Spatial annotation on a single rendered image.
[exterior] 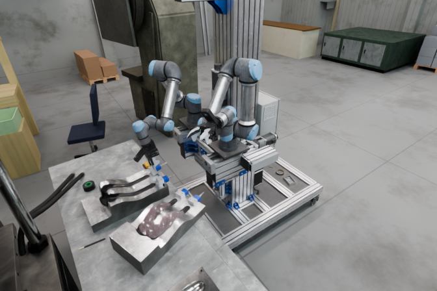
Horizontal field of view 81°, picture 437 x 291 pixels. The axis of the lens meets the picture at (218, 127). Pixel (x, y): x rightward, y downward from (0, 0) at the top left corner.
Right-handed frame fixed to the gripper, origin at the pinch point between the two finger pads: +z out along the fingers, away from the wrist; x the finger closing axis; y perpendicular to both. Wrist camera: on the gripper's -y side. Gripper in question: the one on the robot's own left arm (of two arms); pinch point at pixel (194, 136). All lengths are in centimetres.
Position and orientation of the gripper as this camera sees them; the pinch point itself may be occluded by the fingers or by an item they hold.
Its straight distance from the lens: 119.1
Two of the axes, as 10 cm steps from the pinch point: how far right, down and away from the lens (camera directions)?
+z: -5.1, 4.3, -7.4
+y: 1.4, 9.0, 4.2
